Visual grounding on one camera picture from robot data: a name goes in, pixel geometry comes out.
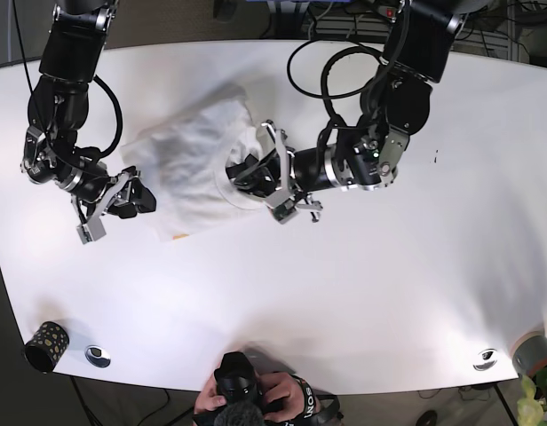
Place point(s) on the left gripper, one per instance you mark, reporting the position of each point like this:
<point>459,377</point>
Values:
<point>255,178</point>

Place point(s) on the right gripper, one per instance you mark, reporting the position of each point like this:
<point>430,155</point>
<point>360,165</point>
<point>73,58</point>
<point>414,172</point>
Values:
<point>95,194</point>

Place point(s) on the white colourful-text T-shirt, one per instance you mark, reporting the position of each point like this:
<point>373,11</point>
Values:
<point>183,162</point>

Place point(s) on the black photo camera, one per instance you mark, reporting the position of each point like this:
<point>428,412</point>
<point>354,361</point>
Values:
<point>237,382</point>

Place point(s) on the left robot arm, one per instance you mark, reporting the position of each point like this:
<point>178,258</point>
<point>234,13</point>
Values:
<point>395,104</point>

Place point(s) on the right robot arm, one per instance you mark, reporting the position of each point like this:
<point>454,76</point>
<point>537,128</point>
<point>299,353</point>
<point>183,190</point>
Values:
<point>58,108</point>

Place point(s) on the photographer right hand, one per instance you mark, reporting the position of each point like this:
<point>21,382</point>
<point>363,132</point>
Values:
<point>208,399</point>

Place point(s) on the photographer left hand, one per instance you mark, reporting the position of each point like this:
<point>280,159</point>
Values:
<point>285,388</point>

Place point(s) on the left silver table grommet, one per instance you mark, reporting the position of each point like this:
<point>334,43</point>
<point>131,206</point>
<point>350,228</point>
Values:
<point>97,356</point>

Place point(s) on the silver table grommet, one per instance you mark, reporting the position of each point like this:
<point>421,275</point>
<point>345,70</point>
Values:
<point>485,360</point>
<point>97,356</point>

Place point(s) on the black gold-spotted cup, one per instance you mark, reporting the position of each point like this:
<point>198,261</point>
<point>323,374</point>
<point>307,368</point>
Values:
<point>45,348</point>

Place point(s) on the fuzzy grey microphone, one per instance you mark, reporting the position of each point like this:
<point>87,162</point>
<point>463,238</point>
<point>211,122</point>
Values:
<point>240,414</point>

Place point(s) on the right silver table grommet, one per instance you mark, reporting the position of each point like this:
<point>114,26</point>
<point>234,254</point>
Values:
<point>485,360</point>

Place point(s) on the grey plant pot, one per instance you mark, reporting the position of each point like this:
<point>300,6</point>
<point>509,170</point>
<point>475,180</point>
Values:
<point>529,353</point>

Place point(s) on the green potted plant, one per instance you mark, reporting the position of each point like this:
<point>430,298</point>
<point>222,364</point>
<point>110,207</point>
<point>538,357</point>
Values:
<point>532,407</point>

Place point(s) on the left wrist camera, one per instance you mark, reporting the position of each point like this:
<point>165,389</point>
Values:
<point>282,206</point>

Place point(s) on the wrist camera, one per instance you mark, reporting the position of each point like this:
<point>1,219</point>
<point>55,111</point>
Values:
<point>91,231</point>
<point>282,206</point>

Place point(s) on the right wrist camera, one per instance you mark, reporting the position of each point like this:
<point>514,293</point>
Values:
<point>91,231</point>

